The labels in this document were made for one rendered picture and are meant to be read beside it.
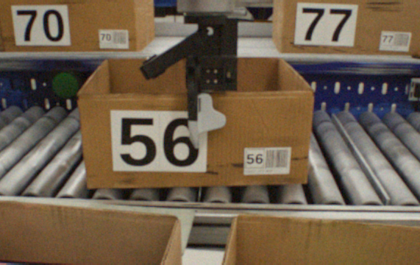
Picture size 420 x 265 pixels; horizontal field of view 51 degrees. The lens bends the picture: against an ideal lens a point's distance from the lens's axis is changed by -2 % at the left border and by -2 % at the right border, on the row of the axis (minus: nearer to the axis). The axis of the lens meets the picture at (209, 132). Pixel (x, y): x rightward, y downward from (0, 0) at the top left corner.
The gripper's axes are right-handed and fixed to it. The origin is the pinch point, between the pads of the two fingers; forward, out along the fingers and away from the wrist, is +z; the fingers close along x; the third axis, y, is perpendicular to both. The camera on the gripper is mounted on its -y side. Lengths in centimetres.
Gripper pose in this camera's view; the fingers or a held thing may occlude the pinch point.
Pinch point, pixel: (193, 137)
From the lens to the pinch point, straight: 75.2
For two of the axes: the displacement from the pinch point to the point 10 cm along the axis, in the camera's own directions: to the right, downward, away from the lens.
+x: 0.4, -2.6, 9.6
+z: 0.0, 9.6, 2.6
